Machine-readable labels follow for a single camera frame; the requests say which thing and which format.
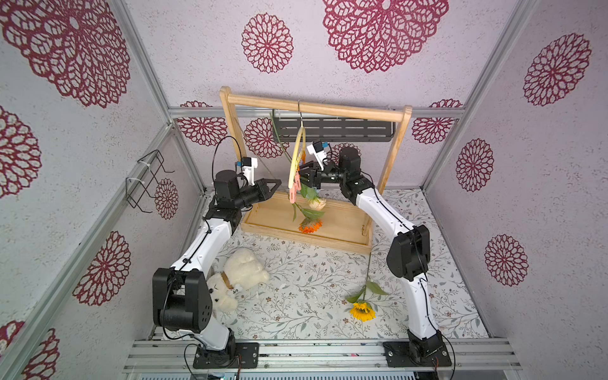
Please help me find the yellow wavy clothes hanger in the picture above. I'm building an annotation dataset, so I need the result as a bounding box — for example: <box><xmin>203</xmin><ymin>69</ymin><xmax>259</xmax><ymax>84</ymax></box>
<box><xmin>288</xmin><ymin>116</ymin><xmax>306</xmax><ymax>188</ymax></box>

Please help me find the peach artificial rose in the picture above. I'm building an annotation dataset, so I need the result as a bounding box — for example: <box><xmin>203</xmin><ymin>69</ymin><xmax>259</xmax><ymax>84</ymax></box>
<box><xmin>271</xmin><ymin>109</ymin><xmax>326</xmax><ymax>211</ymax></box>

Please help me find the orange artificial flower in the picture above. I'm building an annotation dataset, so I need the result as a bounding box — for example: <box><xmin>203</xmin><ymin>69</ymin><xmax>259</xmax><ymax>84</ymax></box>
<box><xmin>292</xmin><ymin>203</ymin><xmax>325</xmax><ymax>234</ymax></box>

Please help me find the yellow artificial sunflower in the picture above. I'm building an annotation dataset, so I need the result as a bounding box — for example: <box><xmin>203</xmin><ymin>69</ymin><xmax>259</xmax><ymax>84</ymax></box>
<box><xmin>345</xmin><ymin>254</ymin><xmax>389</xmax><ymax>322</ymax></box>

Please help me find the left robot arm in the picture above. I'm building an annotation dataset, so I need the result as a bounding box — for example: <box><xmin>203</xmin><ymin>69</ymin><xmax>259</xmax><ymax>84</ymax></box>
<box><xmin>152</xmin><ymin>169</ymin><xmax>281</xmax><ymax>352</ymax></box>

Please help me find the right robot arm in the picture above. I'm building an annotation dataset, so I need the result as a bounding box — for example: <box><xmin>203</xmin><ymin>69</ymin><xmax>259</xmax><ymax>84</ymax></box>
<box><xmin>299</xmin><ymin>142</ymin><xmax>451</xmax><ymax>366</ymax></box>

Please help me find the wooden clothes rack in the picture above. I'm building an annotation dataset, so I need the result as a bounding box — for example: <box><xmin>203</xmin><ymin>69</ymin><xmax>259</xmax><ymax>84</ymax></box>
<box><xmin>219</xmin><ymin>86</ymin><xmax>413</xmax><ymax>254</ymax></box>

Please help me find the pink clothespin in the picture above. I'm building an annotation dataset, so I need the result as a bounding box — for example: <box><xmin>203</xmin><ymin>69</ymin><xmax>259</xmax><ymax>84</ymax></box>
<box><xmin>289</xmin><ymin>185</ymin><xmax>299</xmax><ymax>204</ymax></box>
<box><xmin>294</xmin><ymin>172</ymin><xmax>302</xmax><ymax>192</ymax></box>

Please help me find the pink clothespin far left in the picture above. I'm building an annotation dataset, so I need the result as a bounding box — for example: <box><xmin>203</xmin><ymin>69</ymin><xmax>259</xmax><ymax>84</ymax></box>
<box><xmin>289</xmin><ymin>185</ymin><xmax>299</xmax><ymax>204</ymax></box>

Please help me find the white plush teddy bear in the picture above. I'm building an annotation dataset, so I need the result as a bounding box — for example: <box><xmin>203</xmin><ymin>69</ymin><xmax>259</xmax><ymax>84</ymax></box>
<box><xmin>207</xmin><ymin>248</ymin><xmax>270</xmax><ymax>313</ymax></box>

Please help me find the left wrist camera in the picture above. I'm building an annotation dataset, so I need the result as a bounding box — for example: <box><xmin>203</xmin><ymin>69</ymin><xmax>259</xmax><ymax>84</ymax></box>
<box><xmin>240</xmin><ymin>156</ymin><xmax>258</xmax><ymax>185</ymax></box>

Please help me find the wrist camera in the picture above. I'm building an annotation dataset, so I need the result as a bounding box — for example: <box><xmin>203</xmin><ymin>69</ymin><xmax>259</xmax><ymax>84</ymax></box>
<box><xmin>307</xmin><ymin>141</ymin><xmax>329</xmax><ymax>172</ymax></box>
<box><xmin>240</xmin><ymin>156</ymin><xmax>258</xmax><ymax>185</ymax></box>

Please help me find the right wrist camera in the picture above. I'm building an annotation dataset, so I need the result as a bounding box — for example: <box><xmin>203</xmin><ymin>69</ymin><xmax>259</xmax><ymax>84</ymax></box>
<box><xmin>307</xmin><ymin>141</ymin><xmax>329</xmax><ymax>172</ymax></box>

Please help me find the black wall shelf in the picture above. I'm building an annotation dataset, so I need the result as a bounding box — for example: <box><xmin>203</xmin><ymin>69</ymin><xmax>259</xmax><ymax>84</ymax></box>
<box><xmin>272</xmin><ymin>117</ymin><xmax>397</xmax><ymax>143</ymax></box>

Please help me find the black wire wall rack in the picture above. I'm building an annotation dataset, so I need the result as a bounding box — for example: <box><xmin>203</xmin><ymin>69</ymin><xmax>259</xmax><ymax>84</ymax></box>
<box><xmin>124</xmin><ymin>149</ymin><xmax>174</xmax><ymax>214</ymax></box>

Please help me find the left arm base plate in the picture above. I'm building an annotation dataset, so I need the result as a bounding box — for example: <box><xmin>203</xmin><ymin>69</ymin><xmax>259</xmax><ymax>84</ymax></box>
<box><xmin>193</xmin><ymin>343</ymin><xmax>260</xmax><ymax>370</ymax></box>

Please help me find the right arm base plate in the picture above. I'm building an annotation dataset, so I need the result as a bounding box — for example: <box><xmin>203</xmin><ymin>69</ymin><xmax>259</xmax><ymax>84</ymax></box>
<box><xmin>383</xmin><ymin>341</ymin><xmax>453</xmax><ymax>368</ymax></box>

